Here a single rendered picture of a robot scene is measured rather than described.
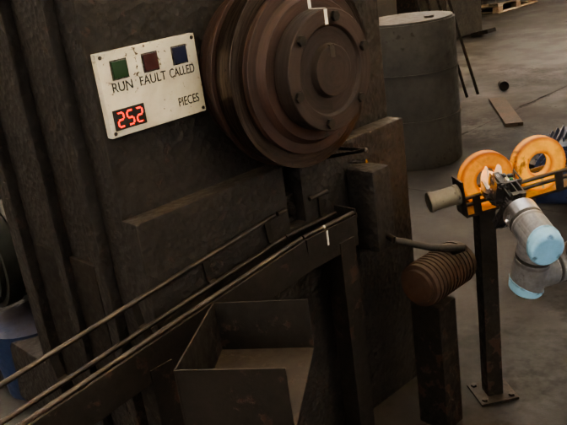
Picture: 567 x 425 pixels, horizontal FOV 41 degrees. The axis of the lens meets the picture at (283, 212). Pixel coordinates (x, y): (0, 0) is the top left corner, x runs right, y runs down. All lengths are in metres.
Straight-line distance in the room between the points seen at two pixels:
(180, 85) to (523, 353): 1.54
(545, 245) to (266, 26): 0.84
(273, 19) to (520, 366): 1.48
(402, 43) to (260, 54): 2.85
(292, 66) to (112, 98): 0.39
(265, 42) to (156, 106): 0.28
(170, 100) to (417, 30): 2.91
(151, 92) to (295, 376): 0.69
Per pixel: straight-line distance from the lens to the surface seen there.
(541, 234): 1.93
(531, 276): 2.01
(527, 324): 2.91
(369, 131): 2.19
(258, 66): 1.71
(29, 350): 2.71
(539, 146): 2.25
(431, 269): 2.11
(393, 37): 4.52
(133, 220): 1.72
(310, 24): 1.73
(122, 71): 1.67
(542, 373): 2.63
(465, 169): 2.18
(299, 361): 1.58
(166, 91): 1.74
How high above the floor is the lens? 1.41
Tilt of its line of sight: 19 degrees down
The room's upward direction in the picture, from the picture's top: 8 degrees counter-clockwise
